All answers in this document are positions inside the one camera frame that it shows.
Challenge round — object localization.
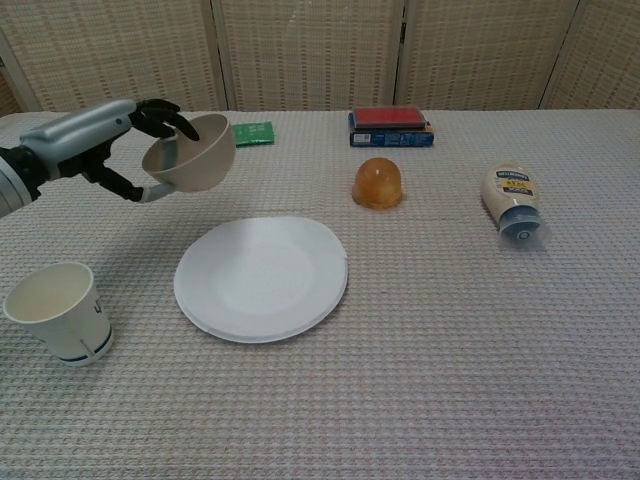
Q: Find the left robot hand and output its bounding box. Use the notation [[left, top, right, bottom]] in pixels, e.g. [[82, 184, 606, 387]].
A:
[[19, 98, 201, 205]]

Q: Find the beige bowl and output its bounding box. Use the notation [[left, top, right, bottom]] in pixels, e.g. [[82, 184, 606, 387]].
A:
[[141, 113, 236, 194]]

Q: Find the small white paper cup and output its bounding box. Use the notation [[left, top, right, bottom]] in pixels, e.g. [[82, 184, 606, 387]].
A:
[[2, 261, 114, 368]]

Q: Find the green packet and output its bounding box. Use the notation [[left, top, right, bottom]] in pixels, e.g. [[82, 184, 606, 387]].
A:
[[232, 121, 278, 148]]

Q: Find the white paper plate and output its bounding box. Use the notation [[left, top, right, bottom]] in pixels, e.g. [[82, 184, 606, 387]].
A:
[[173, 215, 350, 345]]

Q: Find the beige folding screen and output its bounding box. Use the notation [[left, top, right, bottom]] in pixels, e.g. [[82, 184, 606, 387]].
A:
[[0, 0, 640, 114]]

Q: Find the orange bread roll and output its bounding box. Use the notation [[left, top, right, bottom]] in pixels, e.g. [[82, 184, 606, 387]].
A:
[[351, 156, 405, 212]]

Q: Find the red flat pack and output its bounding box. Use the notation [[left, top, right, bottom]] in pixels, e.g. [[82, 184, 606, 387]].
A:
[[352, 105, 428, 129]]

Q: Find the blue cardboard box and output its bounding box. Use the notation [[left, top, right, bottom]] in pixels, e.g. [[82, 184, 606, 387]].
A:
[[348, 112, 436, 148]]

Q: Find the woven checkered tablecloth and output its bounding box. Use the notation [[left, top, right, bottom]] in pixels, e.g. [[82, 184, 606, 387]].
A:
[[0, 107, 640, 480]]

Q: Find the mayonnaise squeeze bottle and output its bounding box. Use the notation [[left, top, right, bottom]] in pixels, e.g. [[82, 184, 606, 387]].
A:
[[480, 160, 550, 252]]

